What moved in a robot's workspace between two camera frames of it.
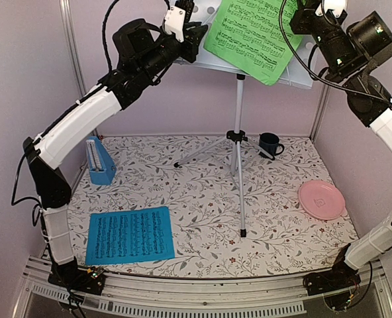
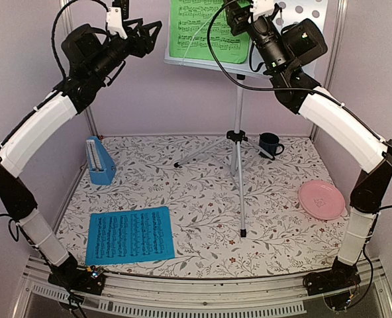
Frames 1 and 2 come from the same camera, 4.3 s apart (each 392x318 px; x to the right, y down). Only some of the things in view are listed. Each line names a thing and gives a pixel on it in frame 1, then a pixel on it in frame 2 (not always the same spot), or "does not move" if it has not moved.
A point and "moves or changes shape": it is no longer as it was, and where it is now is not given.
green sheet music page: (247, 34) moves or changes shape
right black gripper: (299, 24) → (234, 11)
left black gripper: (193, 38) → (142, 49)
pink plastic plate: (322, 199) does not move
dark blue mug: (269, 142) does not move
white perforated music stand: (299, 71) → (292, 12)
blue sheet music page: (130, 236) does not move
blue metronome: (102, 167) does not move
